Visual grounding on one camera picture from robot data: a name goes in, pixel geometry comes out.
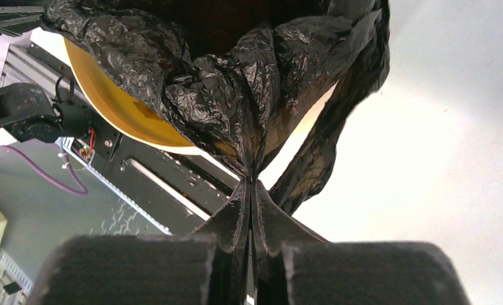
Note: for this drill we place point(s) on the left small circuit board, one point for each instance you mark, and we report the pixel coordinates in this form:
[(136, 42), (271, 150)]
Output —
[(86, 152)]

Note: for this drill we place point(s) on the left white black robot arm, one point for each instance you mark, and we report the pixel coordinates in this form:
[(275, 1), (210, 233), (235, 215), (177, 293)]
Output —
[(27, 113)]

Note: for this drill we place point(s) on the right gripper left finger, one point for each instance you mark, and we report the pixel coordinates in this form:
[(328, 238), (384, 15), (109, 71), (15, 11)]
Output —
[(208, 266)]

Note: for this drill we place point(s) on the black plastic trash bag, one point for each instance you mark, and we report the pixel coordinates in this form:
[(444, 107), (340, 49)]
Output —
[(236, 77)]

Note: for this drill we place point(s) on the yellow capybara trash bin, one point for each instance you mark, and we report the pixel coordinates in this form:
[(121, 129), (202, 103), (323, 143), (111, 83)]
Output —
[(126, 114)]

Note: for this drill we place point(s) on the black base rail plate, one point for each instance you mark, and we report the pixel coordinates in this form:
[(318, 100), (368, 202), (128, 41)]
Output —
[(159, 191)]

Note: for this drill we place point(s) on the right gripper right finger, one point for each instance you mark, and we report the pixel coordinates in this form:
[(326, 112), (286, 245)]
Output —
[(292, 265)]

